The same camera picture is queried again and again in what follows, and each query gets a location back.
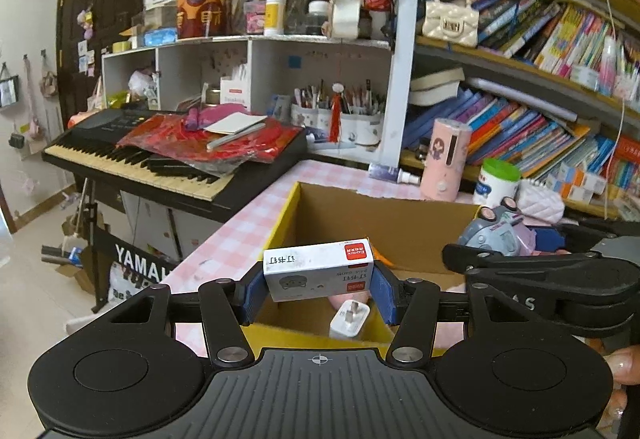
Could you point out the red cloth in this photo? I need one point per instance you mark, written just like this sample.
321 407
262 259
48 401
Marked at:
250 146

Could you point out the grey blue toy camera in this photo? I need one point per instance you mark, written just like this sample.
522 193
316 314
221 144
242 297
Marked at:
492 229

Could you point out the red tassel charm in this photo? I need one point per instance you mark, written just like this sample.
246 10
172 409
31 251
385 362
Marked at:
336 119

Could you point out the pink door charm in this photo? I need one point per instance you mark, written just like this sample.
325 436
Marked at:
86 21

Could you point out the fortune god figure box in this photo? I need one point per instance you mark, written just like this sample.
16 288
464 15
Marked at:
202 4

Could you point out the magenta cloth roll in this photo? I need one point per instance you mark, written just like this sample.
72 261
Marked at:
194 118

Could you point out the pink cylindrical humidifier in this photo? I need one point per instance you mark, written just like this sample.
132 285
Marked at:
445 159

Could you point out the small metal tin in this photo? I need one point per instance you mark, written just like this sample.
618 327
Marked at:
213 96

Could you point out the grey hanging tote bag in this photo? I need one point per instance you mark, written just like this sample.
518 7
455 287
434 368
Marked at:
9 89

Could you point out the blue packet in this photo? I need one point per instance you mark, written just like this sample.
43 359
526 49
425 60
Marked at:
161 35

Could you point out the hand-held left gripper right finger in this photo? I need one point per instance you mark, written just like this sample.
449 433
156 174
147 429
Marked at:
384 294

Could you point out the white cream tube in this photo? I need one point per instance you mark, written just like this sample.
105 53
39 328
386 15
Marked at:
392 173

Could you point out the stack of orange white boxes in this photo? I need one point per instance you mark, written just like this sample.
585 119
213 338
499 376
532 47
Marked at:
575 184

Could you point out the crumpled plastic bag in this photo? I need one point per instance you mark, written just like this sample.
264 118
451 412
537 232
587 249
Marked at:
144 83

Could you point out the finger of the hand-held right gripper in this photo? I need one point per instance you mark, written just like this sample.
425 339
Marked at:
550 240
525 265

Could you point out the white charger plug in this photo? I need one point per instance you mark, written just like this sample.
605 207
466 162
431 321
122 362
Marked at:
347 324

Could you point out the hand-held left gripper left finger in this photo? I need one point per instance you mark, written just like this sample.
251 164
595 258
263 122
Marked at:
255 294

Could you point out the white notebook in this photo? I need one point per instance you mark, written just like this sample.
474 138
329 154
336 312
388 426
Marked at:
235 125

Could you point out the white cubby shelf unit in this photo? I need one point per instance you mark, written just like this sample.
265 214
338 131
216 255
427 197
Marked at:
270 64

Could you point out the yellow cardboard box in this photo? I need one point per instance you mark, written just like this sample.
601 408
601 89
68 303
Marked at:
400 224

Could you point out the black keyboard stand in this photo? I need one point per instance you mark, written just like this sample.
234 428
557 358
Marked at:
125 259

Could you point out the white paper bag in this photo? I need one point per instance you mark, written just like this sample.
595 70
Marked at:
348 6

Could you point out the small white red-label box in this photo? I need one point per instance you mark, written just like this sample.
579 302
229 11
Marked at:
310 274

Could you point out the white pen holder with pens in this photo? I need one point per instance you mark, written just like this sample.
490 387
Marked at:
360 126

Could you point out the small pink box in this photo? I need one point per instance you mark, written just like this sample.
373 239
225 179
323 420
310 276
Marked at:
255 16

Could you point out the white cabinet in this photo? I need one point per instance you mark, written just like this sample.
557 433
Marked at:
170 224

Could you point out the red boxed book set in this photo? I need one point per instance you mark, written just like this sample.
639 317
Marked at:
627 169

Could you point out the wooden bookshelf white frame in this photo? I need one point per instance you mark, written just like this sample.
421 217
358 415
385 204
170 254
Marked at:
395 69

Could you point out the small yellow tape roll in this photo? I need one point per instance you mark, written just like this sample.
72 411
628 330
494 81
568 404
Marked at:
121 47

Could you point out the white box red label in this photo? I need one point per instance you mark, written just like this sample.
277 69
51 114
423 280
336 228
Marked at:
235 94

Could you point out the white printed plastic bag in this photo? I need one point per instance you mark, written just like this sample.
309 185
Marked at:
127 286

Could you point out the white jar green lid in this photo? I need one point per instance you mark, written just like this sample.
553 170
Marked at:
495 186

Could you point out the thick paperback book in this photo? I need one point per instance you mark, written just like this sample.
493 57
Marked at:
434 96
437 79

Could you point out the white quilted pouch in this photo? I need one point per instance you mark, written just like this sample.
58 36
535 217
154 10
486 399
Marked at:
542 204

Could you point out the white bottle yellow label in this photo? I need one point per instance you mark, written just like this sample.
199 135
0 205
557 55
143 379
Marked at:
275 14

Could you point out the black electronic keyboard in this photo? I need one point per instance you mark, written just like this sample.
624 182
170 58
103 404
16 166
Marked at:
100 124

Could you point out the pink chick plush toy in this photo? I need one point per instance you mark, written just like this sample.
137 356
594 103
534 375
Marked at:
340 301

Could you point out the white light bar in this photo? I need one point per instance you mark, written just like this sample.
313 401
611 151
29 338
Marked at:
520 99

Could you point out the person's right hand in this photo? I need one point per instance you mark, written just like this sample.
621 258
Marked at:
627 364

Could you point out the row of colourful books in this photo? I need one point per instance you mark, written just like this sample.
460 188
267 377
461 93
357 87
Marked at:
525 139
550 39

